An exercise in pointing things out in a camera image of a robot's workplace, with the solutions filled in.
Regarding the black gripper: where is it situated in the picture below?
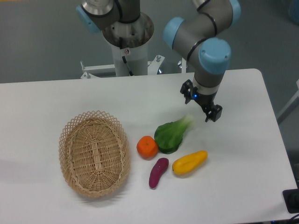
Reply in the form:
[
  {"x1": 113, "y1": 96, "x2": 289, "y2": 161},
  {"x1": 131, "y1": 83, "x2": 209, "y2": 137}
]
[{"x1": 180, "y1": 79, "x2": 222, "y2": 122}]

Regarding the green bok choy vegetable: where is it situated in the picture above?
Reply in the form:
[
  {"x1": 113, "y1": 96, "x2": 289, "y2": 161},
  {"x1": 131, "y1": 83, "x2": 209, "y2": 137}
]
[{"x1": 154, "y1": 115, "x2": 194, "y2": 154}]

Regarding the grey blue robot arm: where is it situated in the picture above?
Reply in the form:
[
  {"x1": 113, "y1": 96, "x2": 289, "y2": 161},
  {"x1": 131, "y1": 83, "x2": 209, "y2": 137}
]
[{"x1": 76, "y1": 0, "x2": 241, "y2": 121}]

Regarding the yellow mango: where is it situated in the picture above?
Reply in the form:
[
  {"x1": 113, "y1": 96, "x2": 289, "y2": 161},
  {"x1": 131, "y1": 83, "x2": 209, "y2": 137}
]
[{"x1": 172, "y1": 150, "x2": 208, "y2": 175}]

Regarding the orange tangerine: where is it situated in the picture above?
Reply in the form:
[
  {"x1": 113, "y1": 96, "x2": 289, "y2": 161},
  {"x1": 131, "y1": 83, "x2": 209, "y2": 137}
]
[{"x1": 136, "y1": 135, "x2": 158, "y2": 159}]

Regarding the purple sweet potato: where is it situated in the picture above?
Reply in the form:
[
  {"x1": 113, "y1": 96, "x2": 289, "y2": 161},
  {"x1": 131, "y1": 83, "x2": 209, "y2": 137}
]
[{"x1": 149, "y1": 158, "x2": 169, "y2": 189}]

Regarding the woven wicker basket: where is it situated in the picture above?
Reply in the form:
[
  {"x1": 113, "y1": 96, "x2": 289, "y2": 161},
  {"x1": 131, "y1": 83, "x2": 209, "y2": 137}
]
[{"x1": 58, "y1": 111, "x2": 130, "y2": 198}]

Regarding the black device at table corner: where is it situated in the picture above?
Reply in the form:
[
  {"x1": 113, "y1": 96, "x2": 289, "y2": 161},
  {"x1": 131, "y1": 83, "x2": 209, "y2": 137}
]
[{"x1": 282, "y1": 189, "x2": 299, "y2": 214}]

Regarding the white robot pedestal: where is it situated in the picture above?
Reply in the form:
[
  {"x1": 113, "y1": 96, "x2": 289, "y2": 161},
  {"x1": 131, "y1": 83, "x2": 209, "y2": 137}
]
[{"x1": 110, "y1": 43, "x2": 148, "y2": 77}]

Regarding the white metal mounting frame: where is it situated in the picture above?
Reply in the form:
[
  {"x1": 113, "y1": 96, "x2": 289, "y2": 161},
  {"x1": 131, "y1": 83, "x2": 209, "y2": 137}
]
[{"x1": 79, "y1": 54, "x2": 188, "y2": 79}]

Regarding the black cable on pedestal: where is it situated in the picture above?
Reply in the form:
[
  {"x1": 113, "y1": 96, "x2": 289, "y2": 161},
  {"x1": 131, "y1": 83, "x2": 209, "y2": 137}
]
[{"x1": 119, "y1": 37, "x2": 135, "y2": 77}]

